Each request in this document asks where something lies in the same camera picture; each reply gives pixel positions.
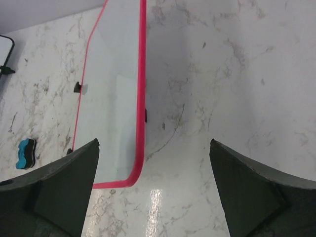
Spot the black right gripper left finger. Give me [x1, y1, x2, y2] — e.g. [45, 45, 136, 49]
[0, 139, 100, 237]

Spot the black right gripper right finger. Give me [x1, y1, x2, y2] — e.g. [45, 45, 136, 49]
[209, 139, 316, 237]

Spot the blue bone-shaped eraser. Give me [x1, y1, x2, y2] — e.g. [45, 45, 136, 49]
[15, 138, 37, 170]

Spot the pink framed whiteboard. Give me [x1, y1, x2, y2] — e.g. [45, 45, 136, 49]
[73, 0, 146, 189]

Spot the black framed whiteboard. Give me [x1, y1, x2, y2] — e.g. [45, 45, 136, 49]
[0, 35, 15, 77]

